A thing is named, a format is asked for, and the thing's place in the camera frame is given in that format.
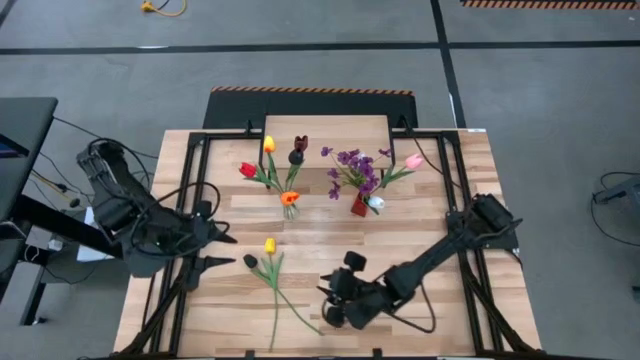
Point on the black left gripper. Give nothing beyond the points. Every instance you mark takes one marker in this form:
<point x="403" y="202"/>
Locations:
<point x="202" y="235"/>

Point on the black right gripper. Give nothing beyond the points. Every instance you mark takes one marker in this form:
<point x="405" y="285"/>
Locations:
<point x="360" y="300"/>

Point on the red tulip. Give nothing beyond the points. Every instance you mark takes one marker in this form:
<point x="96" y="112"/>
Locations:
<point x="247" y="170"/>

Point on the yellow orange tulip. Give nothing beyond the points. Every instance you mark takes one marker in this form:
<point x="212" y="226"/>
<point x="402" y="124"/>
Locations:
<point x="269" y="144"/>

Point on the purple flower bunch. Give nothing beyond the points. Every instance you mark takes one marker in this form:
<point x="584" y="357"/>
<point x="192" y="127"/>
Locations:
<point x="357" y="167"/>

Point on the maroon tulip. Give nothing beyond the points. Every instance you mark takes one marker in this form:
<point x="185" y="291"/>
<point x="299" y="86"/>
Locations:
<point x="300" y="142"/>

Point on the pink tulip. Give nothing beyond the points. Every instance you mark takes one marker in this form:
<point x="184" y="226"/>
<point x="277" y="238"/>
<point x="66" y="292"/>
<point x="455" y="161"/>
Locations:
<point x="414" y="161"/>

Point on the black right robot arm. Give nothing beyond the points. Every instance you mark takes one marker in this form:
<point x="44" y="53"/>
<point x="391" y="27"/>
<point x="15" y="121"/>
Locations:
<point x="440" y="252"/>

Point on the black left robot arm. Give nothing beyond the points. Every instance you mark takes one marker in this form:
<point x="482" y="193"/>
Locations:
<point x="120" y="200"/>

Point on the raised wooden shelf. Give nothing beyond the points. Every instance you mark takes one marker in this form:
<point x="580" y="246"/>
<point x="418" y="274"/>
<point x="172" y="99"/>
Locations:
<point x="325" y="135"/>

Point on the clear glass vase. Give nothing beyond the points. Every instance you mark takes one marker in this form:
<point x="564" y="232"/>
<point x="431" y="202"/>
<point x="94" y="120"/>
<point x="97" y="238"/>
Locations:
<point x="290" y="211"/>

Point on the red glass vase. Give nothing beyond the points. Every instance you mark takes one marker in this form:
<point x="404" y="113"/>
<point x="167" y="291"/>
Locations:
<point x="358" y="206"/>

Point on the white paper sheet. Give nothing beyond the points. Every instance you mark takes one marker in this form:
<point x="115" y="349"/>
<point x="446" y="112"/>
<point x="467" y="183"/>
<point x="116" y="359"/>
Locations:
<point x="90" y="255"/>

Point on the white power adapter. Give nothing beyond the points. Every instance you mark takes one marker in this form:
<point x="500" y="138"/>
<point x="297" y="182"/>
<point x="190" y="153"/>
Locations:
<point x="55" y="244"/>

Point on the black floor mat striped edge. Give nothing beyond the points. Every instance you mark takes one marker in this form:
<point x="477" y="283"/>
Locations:
<point x="310" y="107"/>

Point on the dark grey desk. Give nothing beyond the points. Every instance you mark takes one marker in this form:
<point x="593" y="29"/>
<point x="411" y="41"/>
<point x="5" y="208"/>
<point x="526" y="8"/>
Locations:
<point x="25" y="150"/>

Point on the black metal table frame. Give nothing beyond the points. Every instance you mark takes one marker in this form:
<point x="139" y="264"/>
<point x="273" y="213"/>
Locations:
<point x="225" y="135"/>

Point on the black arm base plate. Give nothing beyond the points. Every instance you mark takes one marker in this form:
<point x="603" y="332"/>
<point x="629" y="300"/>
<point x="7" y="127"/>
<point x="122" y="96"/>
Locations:
<point x="505" y="242"/>

